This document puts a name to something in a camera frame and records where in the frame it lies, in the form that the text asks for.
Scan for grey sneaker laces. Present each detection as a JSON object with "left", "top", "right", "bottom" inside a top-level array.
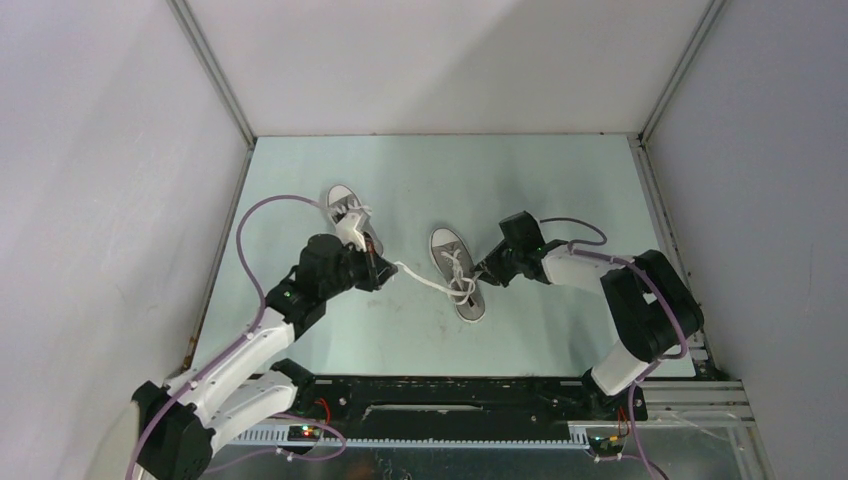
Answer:
[
  {"left": 395, "top": 227, "right": 486, "bottom": 324},
  {"left": 325, "top": 184, "right": 384, "bottom": 256}
]

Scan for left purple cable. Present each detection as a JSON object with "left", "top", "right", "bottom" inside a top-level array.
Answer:
[{"left": 124, "top": 193, "right": 349, "bottom": 480}]

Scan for controller board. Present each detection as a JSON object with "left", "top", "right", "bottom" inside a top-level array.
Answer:
[
  {"left": 587, "top": 434, "right": 627, "bottom": 460},
  {"left": 286, "top": 424, "right": 323, "bottom": 444}
]

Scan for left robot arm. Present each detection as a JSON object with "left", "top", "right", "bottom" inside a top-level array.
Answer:
[{"left": 125, "top": 234, "right": 398, "bottom": 479}]

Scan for grey sneaker tied laces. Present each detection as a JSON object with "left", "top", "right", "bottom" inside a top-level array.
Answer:
[{"left": 325, "top": 184, "right": 384, "bottom": 256}]

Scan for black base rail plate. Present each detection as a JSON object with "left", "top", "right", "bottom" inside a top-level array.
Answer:
[{"left": 289, "top": 375, "right": 647, "bottom": 443}]

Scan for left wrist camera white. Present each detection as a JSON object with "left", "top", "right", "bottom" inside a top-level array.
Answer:
[{"left": 335, "top": 209, "right": 370, "bottom": 252}]

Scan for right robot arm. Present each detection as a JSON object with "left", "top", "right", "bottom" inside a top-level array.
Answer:
[{"left": 474, "top": 211, "right": 704, "bottom": 418}]

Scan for right controller board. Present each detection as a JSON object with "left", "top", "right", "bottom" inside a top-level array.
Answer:
[{"left": 587, "top": 434, "right": 627, "bottom": 460}]

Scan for left controller board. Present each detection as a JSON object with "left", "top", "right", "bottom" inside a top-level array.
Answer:
[{"left": 286, "top": 424, "right": 323, "bottom": 444}]

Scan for grey slotted cable duct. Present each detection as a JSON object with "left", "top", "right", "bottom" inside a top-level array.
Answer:
[{"left": 172, "top": 423, "right": 591, "bottom": 452}]

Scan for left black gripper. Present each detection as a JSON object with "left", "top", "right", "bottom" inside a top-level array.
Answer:
[{"left": 320, "top": 237, "right": 397, "bottom": 299}]

